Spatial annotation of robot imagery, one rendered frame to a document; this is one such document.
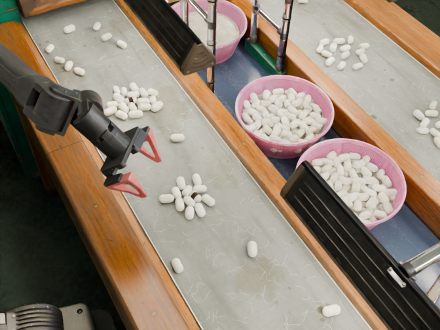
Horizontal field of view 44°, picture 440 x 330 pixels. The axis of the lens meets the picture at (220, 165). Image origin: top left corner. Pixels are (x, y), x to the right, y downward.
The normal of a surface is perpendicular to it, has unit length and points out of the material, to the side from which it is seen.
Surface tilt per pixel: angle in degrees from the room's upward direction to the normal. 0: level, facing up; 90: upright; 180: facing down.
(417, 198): 90
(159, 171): 0
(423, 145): 0
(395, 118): 0
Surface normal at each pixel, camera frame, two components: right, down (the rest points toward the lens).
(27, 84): -0.52, 0.04
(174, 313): 0.03, -0.64
